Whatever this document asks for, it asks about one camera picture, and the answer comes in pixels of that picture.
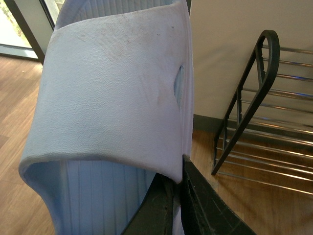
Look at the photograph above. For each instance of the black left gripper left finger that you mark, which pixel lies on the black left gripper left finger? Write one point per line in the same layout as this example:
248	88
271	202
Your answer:
156	213

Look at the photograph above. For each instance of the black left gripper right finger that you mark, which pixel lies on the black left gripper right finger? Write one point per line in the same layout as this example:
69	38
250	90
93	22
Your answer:
203	212

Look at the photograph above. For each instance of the light blue slipper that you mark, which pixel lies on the light blue slipper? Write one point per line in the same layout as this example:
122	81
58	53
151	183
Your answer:
115	107

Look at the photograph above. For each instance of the black metal shoe rack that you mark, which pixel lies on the black metal shoe rack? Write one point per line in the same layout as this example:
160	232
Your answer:
266	135

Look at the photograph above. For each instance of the dark left window frame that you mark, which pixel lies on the dark left window frame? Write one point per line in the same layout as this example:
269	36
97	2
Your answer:
36	19

